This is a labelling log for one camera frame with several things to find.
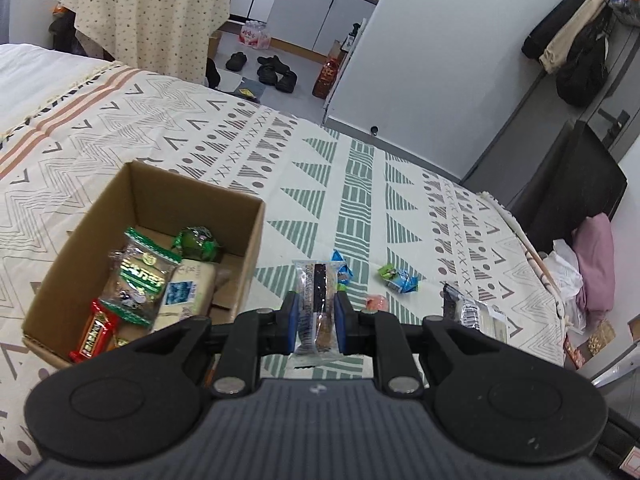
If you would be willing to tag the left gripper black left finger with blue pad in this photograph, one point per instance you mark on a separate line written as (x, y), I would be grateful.
(253, 335)

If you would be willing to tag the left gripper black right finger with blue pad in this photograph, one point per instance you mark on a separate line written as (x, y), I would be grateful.
(380, 336)

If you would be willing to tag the dark nut bar clear wrapper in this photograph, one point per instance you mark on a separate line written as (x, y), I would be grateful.
(317, 283)

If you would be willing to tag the white rice cake packet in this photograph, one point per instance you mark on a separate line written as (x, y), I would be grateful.
(472, 313)

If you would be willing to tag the green biscuit packet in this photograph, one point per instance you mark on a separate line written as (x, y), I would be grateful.
(139, 275)

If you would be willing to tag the red white snack bar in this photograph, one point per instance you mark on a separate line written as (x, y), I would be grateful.
(98, 333)

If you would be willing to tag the orange snack packet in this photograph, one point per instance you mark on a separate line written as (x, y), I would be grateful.
(376, 303)

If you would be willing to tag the green blue candy packet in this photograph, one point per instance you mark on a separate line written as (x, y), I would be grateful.
(398, 280)

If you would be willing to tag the blue white snack packet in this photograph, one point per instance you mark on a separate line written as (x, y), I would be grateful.
(343, 271)

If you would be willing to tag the cream cracker pack blue label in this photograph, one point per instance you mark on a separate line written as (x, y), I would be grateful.
(189, 292)

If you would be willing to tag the dark green wrapped candy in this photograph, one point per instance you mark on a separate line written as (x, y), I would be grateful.
(196, 243)

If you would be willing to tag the patterned bed blanket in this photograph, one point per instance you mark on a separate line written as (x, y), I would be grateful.
(322, 191)

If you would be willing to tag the brown cardboard box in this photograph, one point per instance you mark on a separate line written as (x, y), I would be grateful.
(158, 204)

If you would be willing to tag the white plastic bag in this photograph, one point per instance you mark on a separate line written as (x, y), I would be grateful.
(562, 263)

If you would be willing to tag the pink cloth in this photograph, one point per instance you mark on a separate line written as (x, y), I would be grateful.
(593, 245)

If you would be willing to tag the black chair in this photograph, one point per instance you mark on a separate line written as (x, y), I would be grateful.
(578, 178)

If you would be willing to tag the black shoes pile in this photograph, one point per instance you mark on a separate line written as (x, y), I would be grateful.
(273, 72)

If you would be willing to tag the black slipper left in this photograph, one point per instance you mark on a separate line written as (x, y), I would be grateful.
(236, 62)

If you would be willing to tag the pack of water bottles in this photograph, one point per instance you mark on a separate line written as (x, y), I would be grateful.
(254, 34)

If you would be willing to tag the table with dotted cream cloth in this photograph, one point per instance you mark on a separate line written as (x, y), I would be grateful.
(169, 37)

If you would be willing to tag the white kitchen cabinet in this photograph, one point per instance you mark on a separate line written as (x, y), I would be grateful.
(315, 25)

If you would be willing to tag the white bed sheet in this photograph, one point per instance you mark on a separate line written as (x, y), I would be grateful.
(32, 76)

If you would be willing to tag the hanging black and beige coats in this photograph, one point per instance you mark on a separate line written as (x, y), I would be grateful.
(571, 44)

